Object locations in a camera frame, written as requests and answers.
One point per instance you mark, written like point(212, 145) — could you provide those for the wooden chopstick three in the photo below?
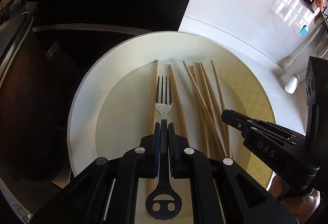
point(203, 126)

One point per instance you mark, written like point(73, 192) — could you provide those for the black stove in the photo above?
point(65, 39)

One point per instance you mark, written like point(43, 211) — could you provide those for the steel fork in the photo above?
point(163, 203)

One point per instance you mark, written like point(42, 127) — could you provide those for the wooden chopstick six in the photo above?
point(215, 104)

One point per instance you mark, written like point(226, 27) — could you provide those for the white oval bowl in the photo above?
point(113, 107)

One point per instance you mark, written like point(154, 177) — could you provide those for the wooden chopstick five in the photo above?
point(206, 97)

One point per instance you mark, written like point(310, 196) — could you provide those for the person's hand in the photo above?
point(302, 207)

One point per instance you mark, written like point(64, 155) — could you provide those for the wooden chopstick one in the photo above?
point(151, 182)

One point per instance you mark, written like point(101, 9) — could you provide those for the wooden chopstick eight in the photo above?
point(178, 101)

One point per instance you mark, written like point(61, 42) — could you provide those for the wooden chopstick two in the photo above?
point(208, 118)

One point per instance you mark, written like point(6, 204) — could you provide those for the steel spatula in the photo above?
point(293, 82)

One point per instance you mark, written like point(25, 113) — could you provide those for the blue silicone brush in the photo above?
point(304, 30)

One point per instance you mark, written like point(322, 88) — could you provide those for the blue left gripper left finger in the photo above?
point(143, 161)

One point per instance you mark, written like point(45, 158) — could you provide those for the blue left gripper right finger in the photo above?
point(183, 165)

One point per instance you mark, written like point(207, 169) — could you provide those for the white bottle brush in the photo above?
point(288, 61)

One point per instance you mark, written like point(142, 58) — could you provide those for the wooden chopstick seven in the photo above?
point(223, 107)

